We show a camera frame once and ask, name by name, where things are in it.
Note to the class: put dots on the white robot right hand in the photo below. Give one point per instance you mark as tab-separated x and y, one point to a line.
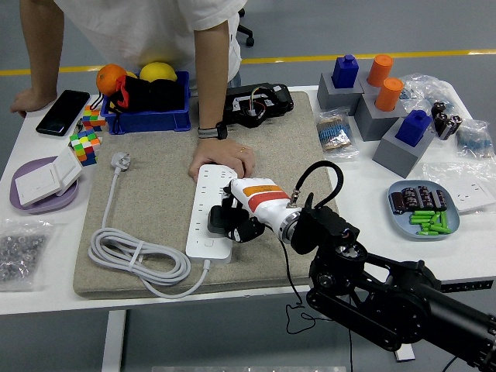
263	199

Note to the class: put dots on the person's left hand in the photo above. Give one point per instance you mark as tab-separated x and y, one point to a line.
221	153

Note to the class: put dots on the person's right hand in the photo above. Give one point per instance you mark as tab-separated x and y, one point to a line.
35	100

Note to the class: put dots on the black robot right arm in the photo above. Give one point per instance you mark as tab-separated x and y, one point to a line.
325	228

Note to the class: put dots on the grey and black wristband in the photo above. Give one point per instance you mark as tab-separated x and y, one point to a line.
211	131

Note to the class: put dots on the black smartphone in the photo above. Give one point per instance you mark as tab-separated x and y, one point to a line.
62	112

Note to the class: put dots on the colourful puzzle cube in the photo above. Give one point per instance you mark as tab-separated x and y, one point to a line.
85	149
93	118

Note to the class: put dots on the blue plastic bin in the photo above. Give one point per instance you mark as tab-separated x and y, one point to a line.
155	122

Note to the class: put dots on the grey-brown mat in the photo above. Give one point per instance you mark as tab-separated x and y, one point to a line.
155	186

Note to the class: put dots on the orange fruit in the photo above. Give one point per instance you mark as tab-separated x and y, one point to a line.
108	77

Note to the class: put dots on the black pouch with red lining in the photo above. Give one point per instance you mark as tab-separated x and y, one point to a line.
155	95

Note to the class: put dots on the clear bag of striped resistors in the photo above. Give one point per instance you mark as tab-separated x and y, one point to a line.
334	133

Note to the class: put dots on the small yellow fruit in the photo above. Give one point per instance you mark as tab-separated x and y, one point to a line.
132	74

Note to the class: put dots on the large yellow citrus fruit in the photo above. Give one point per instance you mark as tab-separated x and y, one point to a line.
157	71

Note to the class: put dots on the purple tray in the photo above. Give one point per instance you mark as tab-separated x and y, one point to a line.
46	205

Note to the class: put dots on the black office chair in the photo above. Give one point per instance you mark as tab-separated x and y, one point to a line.
248	36

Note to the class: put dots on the grey socket block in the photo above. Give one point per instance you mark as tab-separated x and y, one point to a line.
329	97
391	155
372	124
364	87

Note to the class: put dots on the person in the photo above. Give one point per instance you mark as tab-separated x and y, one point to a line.
147	31

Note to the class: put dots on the blue square peg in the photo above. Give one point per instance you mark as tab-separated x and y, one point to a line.
345	73
412	129

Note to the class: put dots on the clear bag of metal nuts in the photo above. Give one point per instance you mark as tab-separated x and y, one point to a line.
19	252

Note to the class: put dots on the pile of dark capacitors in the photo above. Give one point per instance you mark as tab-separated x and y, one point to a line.
422	197

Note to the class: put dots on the orange cylinder peg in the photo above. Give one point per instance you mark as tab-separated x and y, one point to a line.
379	69
389	95

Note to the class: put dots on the pile of green batteries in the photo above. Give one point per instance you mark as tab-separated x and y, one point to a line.
432	224

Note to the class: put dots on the blue-grey tray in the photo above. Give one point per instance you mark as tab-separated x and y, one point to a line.
453	221

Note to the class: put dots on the crumpled clear bag of parts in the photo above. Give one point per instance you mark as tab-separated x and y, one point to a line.
426	87

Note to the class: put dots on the bundle of black capacitors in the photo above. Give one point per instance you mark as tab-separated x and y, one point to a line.
445	120

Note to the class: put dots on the white table leg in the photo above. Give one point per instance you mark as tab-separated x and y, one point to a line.
114	341
407	354

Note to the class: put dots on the clear plastic bag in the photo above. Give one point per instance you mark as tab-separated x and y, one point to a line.
472	170

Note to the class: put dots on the clear bag of blue resistors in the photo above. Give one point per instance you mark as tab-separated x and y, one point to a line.
474	141

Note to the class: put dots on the black table control panel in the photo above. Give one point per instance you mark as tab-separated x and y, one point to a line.
469	286

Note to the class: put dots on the white wall switch panel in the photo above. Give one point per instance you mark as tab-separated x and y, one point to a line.
35	186

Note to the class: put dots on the white wall socket panel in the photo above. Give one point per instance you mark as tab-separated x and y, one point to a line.
472	195

